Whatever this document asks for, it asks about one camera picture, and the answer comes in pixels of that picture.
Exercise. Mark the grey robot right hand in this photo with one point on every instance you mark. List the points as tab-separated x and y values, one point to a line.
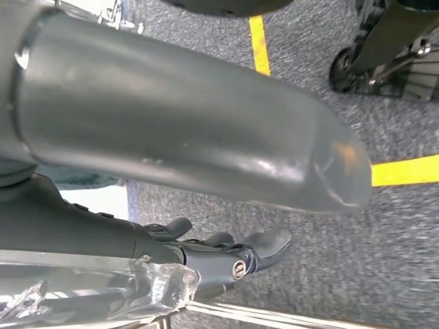
171	118

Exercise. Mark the steel workbench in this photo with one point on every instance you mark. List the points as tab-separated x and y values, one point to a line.
274	315

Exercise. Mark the dark round robot plate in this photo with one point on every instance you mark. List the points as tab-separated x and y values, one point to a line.
226	7

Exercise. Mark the yellow floor tape outline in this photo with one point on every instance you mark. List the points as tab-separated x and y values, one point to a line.
259	45

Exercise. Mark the clear plastic wrap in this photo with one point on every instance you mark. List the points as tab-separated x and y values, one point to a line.
103	290

